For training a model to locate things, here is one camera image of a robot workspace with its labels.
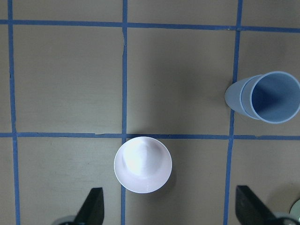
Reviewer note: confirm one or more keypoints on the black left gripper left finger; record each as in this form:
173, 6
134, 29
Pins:
90, 213

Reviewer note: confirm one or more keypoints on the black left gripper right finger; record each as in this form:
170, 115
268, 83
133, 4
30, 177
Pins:
250, 210

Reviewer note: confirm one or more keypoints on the blue cup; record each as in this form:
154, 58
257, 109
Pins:
233, 96
273, 97

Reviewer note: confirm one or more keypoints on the green bowl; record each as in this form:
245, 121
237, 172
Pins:
295, 210

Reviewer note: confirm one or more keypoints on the pink bowl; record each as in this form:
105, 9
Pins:
143, 165

